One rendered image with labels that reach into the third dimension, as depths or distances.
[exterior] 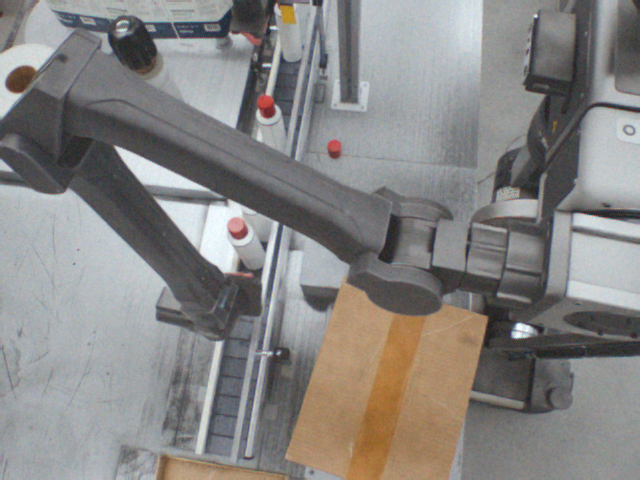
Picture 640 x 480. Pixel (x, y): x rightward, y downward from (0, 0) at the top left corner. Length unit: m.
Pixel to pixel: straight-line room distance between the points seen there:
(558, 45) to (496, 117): 1.76
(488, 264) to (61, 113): 0.39
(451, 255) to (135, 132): 0.30
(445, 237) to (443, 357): 0.37
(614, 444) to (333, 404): 1.46
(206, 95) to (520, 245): 1.00
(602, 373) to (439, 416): 1.37
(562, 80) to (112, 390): 1.02
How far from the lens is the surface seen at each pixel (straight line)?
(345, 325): 0.85
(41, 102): 0.48
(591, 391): 2.13
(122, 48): 1.13
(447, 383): 0.85
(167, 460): 1.18
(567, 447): 2.09
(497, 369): 1.78
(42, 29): 1.67
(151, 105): 0.48
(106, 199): 0.60
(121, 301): 1.26
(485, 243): 0.51
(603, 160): 0.53
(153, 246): 0.66
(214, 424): 1.11
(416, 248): 0.52
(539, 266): 0.51
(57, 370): 1.30
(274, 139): 1.14
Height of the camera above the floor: 1.95
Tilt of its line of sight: 70 degrees down
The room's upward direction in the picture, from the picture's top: 10 degrees counter-clockwise
